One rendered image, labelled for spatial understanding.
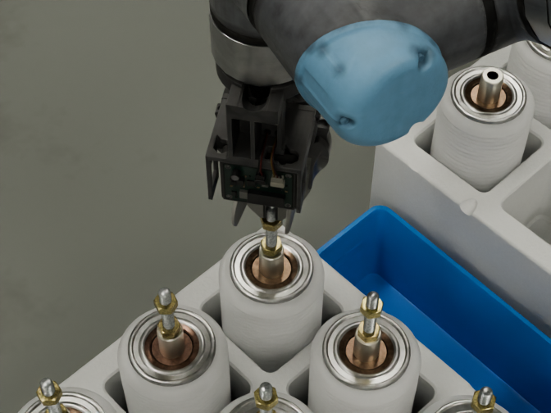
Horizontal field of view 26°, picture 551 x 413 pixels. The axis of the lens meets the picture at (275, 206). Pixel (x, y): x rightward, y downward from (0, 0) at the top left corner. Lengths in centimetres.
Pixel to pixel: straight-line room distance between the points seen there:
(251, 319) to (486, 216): 28
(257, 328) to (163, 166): 44
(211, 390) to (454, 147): 37
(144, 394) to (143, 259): 39
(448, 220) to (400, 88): 60
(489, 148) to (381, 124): 54
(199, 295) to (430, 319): 31
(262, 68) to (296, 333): 36
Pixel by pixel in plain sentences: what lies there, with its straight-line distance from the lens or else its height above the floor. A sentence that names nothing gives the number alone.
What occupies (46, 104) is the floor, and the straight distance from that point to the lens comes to 156.
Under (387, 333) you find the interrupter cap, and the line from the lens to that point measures 104.
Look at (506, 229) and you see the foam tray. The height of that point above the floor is 18.
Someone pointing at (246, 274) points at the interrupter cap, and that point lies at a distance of 107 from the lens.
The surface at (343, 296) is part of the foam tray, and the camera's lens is 115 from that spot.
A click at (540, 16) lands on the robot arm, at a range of 69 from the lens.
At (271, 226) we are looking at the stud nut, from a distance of 101.
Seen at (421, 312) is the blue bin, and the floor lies 0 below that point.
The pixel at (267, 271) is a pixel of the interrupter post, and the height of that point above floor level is 26.
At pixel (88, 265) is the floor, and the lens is 140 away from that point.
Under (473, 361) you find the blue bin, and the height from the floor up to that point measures 0.
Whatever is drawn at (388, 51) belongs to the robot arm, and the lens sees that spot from 65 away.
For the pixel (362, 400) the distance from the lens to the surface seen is 102.
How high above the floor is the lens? 115
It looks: 54 degrees down
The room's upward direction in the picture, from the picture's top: straight up
